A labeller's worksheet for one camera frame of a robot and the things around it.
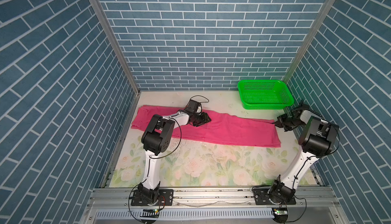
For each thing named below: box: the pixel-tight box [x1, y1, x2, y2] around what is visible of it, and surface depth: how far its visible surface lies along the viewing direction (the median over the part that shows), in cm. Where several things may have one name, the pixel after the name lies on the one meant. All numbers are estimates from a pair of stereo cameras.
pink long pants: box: [131, 105, 282, 148], surface depth 100 cm
